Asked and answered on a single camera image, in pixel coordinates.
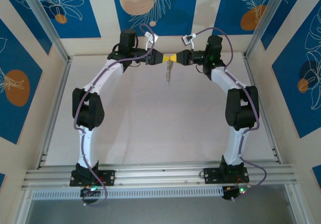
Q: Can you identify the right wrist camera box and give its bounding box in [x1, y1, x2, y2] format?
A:
[181, 34, 198, 50]

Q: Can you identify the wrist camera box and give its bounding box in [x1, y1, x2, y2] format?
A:
[144, 32, 158, 50]
[181, 34, 198, 50]

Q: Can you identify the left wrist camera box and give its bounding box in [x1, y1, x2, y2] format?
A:
[144, 32, 158, 50]

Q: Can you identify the aluminium frame post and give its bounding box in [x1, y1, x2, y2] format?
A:
[19, 0, 72, 61]
[244, 0, 291, 59]

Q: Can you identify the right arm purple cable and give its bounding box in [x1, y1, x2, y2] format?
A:
[194, 27, 268, 202]

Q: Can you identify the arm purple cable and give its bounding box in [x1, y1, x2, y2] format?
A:
[194, 27, 268, 202]
[72, 24, 155, 207]

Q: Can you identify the aluminium table side rail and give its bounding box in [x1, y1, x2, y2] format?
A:
[37, 57, 72, 169]
[242, 53, 281, 164]

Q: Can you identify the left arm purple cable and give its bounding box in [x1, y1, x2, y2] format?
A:
[72, 24, 155, 207]

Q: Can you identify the long aluminium base rail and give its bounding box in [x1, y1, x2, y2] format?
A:
[21, 161, 299, 191]

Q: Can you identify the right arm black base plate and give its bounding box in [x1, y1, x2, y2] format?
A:
[203, 167, 250, 184]

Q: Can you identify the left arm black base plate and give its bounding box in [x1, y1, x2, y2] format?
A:
[69, 170, 116, 187]

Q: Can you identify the white slotted cable duct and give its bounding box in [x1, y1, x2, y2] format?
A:
[32, 186, 224, 200]

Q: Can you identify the aluminium frame leg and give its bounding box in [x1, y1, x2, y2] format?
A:
[14, 188, 35, 224]
[284, 183, 308, 224]

